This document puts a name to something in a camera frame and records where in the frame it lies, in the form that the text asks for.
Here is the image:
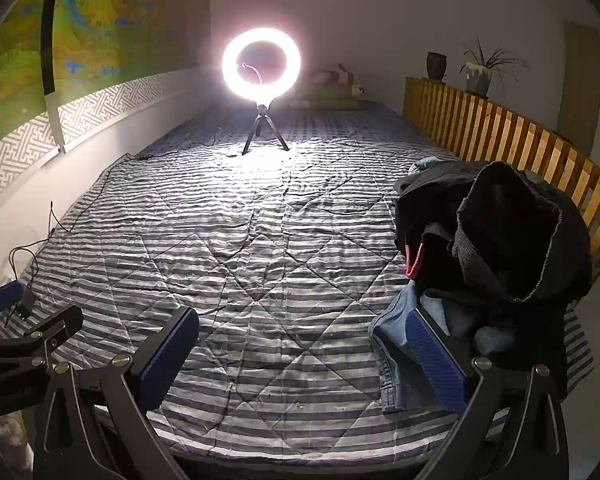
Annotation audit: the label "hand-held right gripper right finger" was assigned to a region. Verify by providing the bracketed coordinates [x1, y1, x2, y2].
[407, 306, 571, 480]

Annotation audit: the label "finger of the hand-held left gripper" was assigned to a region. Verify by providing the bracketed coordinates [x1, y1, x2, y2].
[0, 280, 29, 319]
[0, 304, 85, 413]

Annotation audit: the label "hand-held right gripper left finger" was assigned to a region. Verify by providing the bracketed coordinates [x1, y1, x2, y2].
[32, 305, 201, 480]

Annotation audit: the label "blue jeans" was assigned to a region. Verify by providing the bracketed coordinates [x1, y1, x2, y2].
[369, 280, 523, 414]

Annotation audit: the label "black power adapter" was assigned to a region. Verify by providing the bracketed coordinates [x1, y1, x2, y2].
[10, 292, 37, 319]

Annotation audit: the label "striped quilted blanket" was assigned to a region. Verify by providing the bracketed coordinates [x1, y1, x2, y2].
[0, 99, 596, 461]

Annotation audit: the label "black knit sweater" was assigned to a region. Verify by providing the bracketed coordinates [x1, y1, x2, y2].
[447, 161, 594, 305]

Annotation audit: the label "light blue garment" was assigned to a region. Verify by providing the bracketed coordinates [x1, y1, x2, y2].
[409, 157, 448, 175]

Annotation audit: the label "black and white hanging strip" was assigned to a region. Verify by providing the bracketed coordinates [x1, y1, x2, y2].
[39, 0, 67, 154]

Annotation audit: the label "potted plant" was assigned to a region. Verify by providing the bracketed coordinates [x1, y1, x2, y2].
[459, 37, 532, 99]

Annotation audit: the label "green pillow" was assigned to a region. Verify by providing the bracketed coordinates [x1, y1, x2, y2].
[289, 85, 362, 110]

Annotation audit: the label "dark ceramic pot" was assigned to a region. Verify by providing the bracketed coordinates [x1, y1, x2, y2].
[425, 51, 449, 83]

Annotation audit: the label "beige wooden board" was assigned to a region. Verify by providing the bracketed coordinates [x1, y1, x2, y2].
[556, 20, 600, 144]

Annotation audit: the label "black jacket with red cord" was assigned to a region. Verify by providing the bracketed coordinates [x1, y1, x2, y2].
[394, 160, 486, 281]

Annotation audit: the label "black power cable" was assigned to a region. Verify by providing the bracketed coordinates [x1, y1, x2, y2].
[7, 125, 246, 311]

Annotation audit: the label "wooden slatted bed rail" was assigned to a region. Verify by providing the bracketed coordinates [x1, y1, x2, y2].
[402, 76, 600, 281]

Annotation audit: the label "wall map poster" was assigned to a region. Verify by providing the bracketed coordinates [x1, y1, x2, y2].
[0, 0, 214, 145]

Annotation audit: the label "ring light on tripod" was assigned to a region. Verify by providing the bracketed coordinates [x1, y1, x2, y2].
[222, 27, 309, 156]

